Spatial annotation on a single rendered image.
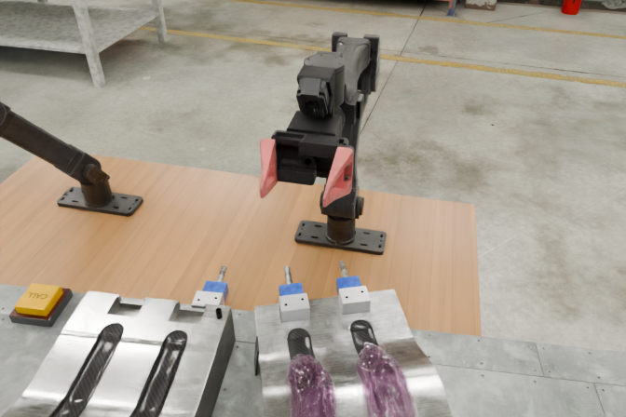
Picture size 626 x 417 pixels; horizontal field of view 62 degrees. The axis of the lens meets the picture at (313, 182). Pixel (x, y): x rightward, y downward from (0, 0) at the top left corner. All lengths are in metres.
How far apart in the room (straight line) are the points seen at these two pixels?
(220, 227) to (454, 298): 0.54
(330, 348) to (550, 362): 0.39
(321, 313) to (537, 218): 1.90
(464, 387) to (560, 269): 1.57
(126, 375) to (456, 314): 0.60
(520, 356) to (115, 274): 0.80
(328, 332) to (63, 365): 0.42
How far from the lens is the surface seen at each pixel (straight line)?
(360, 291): 0.94
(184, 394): 0.84
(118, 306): 1.00
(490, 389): 0.96
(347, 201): 1.05
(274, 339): 0.91
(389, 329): 0.93
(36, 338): 1.10
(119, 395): 0.86
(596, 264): 2.57
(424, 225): 1.23
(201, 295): 0.99
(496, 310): 2.20
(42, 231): 1.34
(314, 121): 0.70
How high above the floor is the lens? 1.57
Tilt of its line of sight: 35 degrees down
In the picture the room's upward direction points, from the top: straight up
